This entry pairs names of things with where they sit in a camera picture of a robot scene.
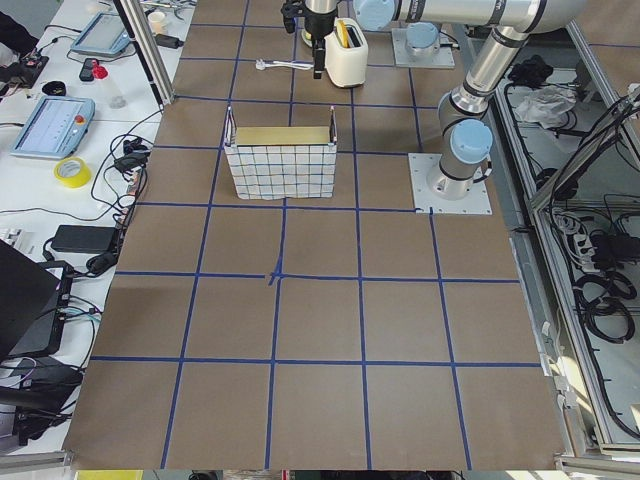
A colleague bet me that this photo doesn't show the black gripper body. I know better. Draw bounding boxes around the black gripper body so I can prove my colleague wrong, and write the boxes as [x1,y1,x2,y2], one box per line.
[280,0,336,45]

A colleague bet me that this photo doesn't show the white toaster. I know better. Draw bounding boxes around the white toaster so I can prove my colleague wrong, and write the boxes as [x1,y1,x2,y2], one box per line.
[325,17,369,88]

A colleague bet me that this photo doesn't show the toast slice in toaster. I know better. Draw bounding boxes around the toast slice in toaster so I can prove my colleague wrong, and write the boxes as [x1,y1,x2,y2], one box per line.
[335,18,349,48]

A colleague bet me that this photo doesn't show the blue teach pendant far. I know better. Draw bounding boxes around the blue teach pendant far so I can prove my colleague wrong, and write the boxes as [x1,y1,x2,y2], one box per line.
[70,12,130,58]

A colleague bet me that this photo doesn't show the blue teach pendant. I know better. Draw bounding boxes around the blue teach pendant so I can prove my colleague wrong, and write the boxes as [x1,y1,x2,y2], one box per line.
[70,12,130,58]
[10,96,95,160]

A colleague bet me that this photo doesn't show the red capped bottle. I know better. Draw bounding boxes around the red capped bottle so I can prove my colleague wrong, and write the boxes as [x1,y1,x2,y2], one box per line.
[92,60,127,109]

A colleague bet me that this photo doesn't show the yellow tape roll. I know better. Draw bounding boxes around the yellow tape roll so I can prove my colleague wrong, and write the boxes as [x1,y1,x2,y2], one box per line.
[53,156,92,189]

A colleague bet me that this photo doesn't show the blue teach pendant near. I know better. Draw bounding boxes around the blue teach pendant near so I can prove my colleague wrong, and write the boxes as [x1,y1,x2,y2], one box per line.
[10,96,95,160]

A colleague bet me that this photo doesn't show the black power adapter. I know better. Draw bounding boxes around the black power adapter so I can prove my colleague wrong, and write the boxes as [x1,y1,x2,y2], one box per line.
[51,225,118,254]

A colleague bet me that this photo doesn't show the black laptop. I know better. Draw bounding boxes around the black laptop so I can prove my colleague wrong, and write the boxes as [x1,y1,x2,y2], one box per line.
[1,242,72,360]

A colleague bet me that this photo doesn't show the white power cord with plug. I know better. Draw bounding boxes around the white power cord with plug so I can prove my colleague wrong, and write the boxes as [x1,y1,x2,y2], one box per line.
[254,57,315,72]

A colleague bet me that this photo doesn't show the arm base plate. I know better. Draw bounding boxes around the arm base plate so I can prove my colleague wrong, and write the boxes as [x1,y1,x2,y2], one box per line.
[391,27,455,69]
[408,153,492,215]

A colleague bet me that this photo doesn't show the wire basket with checked cloth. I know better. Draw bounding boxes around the wire basket with checked cloth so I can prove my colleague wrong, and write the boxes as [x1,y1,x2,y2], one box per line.
[224,107,338,201]

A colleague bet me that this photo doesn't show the aluminium frame post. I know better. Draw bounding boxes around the aluminium frame post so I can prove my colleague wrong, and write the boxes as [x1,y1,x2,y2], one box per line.
[113,0,175,107]

